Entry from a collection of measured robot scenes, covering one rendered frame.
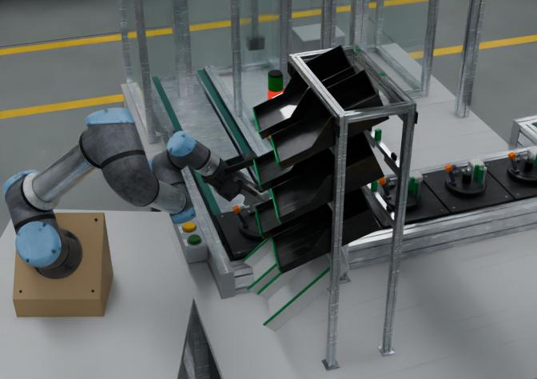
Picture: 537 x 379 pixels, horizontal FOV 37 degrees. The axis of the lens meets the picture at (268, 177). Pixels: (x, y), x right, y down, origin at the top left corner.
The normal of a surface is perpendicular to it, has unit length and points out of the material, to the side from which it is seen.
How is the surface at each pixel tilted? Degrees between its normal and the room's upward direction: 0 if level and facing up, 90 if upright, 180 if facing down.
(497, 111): 0
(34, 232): 50
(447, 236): 90
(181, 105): 0
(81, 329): 0
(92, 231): 43
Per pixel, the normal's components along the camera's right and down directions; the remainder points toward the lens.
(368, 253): 0.31, 0.52
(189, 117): -0.01, -0.83
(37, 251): 0.04, -0.11
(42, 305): 0.00, 0.55
